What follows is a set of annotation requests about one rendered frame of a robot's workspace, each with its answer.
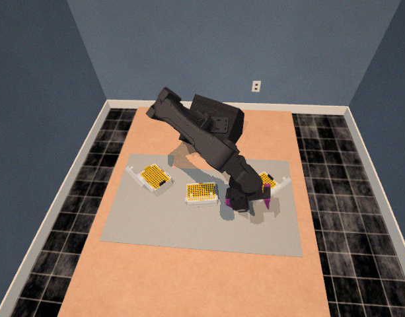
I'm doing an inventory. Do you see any grey bench mat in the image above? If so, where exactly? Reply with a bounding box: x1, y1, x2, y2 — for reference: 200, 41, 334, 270
99, 153, 303, 258

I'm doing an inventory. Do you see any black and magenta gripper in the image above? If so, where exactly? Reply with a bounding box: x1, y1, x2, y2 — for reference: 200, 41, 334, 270
225, 181, 271, 209

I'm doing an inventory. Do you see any yellow pipette tip rack insert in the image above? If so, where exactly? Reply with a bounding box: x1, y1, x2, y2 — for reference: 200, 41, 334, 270
187, 183, 215, 197
141, 164, 170, 189
260, 173, 276, 191

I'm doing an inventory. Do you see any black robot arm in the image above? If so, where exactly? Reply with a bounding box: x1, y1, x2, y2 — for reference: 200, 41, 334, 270
146, 87, 262, 213

